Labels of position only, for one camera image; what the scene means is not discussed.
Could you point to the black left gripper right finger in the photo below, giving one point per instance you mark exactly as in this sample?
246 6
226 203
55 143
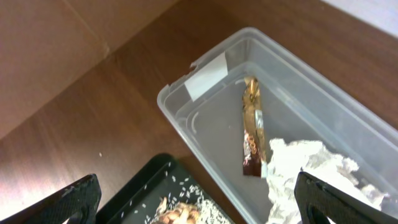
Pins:
320 202

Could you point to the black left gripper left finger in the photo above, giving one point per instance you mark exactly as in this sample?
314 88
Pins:
75 203

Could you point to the white tissue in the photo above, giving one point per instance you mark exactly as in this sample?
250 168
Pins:
314 158

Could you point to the gold brown snack wrapper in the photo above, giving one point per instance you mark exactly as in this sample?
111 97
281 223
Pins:
254 142

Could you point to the food scraps and rice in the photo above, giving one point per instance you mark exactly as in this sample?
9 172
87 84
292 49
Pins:
186 211

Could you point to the clear plastic waste bin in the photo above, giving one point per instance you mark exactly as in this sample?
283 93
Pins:
298 104

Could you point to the black rectangular tray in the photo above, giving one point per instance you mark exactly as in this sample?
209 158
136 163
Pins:
109 212

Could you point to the white label on bin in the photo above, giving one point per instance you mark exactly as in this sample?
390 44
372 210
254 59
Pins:
207 77

